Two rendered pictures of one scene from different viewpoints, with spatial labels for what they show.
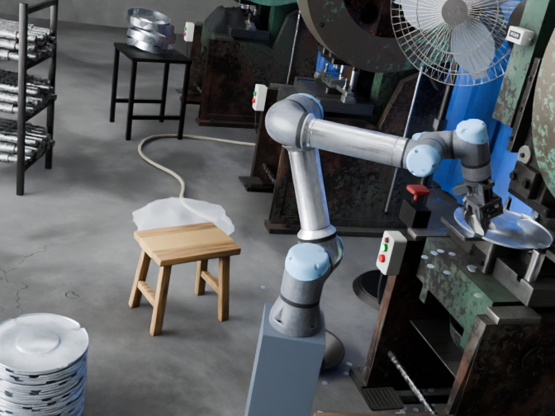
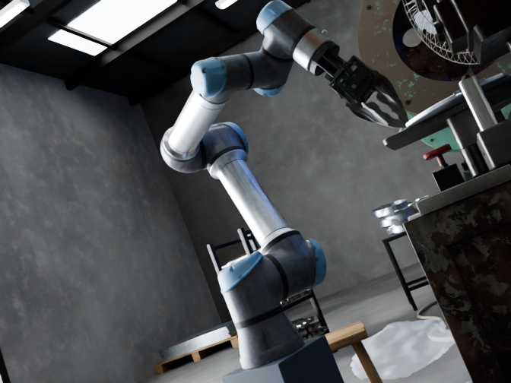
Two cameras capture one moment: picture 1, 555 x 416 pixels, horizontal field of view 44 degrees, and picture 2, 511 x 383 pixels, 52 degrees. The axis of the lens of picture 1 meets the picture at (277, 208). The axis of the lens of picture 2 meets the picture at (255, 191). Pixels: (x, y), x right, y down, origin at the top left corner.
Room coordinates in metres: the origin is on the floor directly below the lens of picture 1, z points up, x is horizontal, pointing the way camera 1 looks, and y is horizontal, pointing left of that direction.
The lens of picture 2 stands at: (0.89, -1.00, 0.62)
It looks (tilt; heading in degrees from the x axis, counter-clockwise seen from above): 9 degrees up; 42
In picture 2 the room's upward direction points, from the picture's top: 22 degrees counter-clockwise
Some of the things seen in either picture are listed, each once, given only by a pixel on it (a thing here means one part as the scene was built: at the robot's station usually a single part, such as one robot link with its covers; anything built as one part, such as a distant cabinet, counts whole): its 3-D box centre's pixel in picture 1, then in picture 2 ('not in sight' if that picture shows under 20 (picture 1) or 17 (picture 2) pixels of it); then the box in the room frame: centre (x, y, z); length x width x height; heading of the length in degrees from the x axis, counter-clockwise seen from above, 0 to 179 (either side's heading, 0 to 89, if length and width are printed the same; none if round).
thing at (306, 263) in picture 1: (305, 271); (249, 285); (1.73, -0.11, 0.62); 0.13 x 0.12 x 0.14; 162
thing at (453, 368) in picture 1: (495, 355); not in sight; (1.97, -0.80, 0.31); 0.43 x 0.42 x 0.01; 21
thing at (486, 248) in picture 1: (482, 245); (460, 144); (1.90, -0.62, 0.72); 0.25 x 0.14 x 0.14; 111
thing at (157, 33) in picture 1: (149, 72); (414, 248); (4.52, 1.00, 0.40); 0.45 x 0.40 x 0.79; 33
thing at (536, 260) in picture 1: (534, 264); (477, 102); (1.75, -0.73, 0.75); 0.03 x 0.03 x 0.10; 21
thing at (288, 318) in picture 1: (297, 307); (265, 334); (1.72, -0.11, 0.50); 0.15 x 0.15 x 0.10
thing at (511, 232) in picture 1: (502, 226); (471, 102); (1.92, -0.67, 0.78); 0.29 x 0.29 x 0.01
